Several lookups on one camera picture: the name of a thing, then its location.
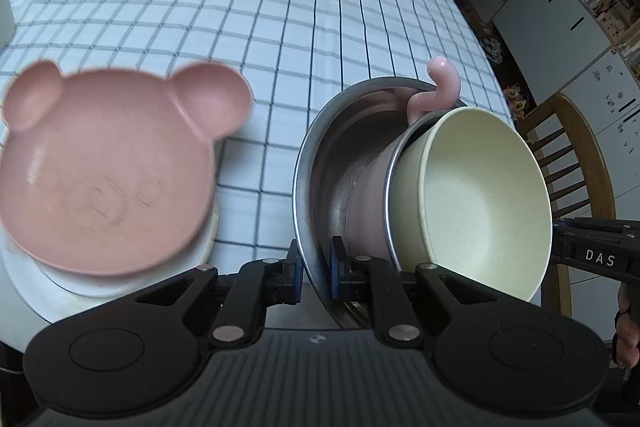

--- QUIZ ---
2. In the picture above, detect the checked white tablecloth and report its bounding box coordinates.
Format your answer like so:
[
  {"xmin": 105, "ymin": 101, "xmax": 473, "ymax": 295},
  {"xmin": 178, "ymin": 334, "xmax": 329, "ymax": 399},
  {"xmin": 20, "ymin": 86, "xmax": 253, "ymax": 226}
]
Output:
[{"xmin": 0, "ymin": 0, "xmax": 516, "ymax": 303}]

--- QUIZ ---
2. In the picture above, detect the large stainless steel bowl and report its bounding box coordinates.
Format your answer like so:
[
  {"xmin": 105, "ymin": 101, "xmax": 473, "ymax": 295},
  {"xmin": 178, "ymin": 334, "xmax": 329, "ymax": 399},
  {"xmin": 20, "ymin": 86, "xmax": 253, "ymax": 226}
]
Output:
[{"xmin": 292, "ymin": 77, "xmax": 471, "ymax": 330}]

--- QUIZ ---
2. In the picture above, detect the cream bowl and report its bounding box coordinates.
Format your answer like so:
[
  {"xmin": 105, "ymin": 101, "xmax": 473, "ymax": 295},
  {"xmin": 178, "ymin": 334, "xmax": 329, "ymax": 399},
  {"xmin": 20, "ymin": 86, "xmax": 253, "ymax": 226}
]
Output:
[{"xmin": 392, "ymin": 107, "xmax": 553, "ymax": 305}]

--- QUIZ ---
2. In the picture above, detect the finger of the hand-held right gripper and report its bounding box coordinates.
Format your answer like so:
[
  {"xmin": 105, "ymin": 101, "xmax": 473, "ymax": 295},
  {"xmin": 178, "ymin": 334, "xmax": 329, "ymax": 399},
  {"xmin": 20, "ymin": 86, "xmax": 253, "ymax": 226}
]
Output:
[{"xmin": 555, "ymin": 217, "xmax": 640, "ymax": 235}]

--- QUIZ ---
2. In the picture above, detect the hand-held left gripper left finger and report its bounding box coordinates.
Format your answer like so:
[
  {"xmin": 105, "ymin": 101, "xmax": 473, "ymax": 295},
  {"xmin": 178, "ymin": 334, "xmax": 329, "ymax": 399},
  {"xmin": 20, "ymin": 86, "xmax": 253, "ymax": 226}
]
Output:
[{"xmin": 136, "ymin": 239, "xmax": 302, "ymax": 349}]

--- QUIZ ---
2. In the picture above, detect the pair of shoes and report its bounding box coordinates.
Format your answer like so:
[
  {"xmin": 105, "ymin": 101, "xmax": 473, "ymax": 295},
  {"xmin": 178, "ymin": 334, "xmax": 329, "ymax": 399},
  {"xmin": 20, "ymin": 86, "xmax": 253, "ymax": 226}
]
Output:
[{"xmin": 502, "ymin": 84, "xmax": 531, "ymax": 120}]

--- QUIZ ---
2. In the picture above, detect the white wall cabinet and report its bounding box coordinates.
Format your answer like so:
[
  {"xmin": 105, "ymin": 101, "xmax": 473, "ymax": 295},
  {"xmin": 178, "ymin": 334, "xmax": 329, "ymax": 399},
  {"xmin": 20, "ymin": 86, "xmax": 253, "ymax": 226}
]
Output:
[{"xmin": 470, "ymin": 0, "xmax": 640, "ymax": 188}]

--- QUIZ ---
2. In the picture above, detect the white steel-lined mug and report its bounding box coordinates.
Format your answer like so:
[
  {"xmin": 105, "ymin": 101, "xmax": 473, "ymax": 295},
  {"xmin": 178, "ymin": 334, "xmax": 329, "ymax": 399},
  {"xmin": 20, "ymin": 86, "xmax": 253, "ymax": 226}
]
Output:
[{"xmin": 0, "ymin": 0, "xmax": 16, "ymax": 48}]

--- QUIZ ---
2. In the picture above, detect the pink bear-shaped plate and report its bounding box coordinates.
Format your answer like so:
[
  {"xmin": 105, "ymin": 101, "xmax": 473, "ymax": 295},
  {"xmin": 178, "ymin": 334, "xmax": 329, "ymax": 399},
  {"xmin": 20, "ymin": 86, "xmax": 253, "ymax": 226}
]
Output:
[{"xmin": 0, "ymin": 61, "xmax": 254, "ymax": 277}]

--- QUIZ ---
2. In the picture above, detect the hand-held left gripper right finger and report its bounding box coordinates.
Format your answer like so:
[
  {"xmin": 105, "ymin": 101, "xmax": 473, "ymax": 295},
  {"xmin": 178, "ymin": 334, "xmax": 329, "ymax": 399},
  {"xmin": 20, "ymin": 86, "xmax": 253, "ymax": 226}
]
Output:
[{"xmin": 329, "ymin": 236, "xmax": 493, "ymax": 343}]

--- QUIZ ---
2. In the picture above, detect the large white plate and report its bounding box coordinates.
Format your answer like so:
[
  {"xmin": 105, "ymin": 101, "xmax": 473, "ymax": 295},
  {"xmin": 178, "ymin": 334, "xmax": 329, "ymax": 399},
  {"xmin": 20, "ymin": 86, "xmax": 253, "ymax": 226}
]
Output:
[{"xmin": 0, "ymin": 197, "xmax": 221, "ymax": 325}]

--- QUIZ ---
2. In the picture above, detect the person's right hand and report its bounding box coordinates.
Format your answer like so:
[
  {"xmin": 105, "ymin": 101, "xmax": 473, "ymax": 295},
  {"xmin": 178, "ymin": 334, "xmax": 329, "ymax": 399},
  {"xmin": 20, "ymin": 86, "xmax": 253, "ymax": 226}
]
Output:
[{"xmin": 614, "ymin": 279, "xmax": 640, "ymax": 370}]

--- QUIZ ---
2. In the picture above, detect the wooden chair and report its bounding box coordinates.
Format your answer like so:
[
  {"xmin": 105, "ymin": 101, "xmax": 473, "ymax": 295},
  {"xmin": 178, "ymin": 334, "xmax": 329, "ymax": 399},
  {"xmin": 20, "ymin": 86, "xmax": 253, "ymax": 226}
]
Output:
[{"xmin": 515, "ymin": 93, "xmax": 616, "ymax": 318}]

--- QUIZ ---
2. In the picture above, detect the pink steel-lined bowl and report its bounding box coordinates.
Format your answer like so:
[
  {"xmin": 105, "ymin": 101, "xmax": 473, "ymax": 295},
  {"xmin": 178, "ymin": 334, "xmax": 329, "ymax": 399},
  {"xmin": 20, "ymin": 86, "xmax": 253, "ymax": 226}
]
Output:
[{"xmin": 345, "ymin": 56, "xmax": 468, "ymax": 268}]

